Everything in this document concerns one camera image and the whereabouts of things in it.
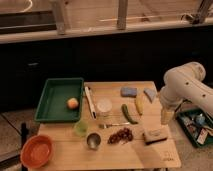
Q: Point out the black-edged board eraser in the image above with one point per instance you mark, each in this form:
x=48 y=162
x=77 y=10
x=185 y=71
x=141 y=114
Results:
x=152 y=136

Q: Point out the small metal cup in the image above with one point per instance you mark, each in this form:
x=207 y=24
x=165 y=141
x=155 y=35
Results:
x=93 y=141

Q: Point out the metal fork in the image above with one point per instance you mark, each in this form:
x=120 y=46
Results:
x=105 y=126

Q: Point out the green bin with items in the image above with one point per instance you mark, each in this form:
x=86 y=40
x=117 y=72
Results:
x=187 y=121

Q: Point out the yellow banana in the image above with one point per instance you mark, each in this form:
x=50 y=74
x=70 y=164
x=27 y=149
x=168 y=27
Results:
x=139 y=105

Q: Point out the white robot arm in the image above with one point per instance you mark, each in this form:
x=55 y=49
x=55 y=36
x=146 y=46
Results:
x=185 y=82

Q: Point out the red bowl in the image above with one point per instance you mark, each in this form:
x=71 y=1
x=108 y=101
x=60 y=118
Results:
x=37 y=151

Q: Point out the green plastic cup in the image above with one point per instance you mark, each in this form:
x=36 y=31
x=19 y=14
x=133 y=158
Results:
x=80 y=128

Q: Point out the wooden folding table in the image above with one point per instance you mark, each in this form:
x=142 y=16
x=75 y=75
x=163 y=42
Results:
x=71 y=153

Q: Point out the dark red grape bunch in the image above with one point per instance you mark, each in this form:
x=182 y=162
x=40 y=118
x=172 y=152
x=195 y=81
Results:
x=124 y=134

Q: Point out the blue-grey cloth piece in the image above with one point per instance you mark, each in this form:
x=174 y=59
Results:
x=151 y=94

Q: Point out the green cucumber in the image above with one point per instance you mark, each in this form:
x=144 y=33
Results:
x=126 y=114

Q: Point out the orange peach fruit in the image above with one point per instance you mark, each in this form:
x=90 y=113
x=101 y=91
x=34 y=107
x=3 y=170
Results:
x=72 y=103

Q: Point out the blue sponge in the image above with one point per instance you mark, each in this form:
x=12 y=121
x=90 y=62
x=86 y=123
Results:
x=128 y=92

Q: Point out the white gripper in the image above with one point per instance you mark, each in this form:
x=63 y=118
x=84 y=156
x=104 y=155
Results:
x=167 y=114

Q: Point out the green plastic tray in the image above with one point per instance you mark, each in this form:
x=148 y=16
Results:
x=53 y=108

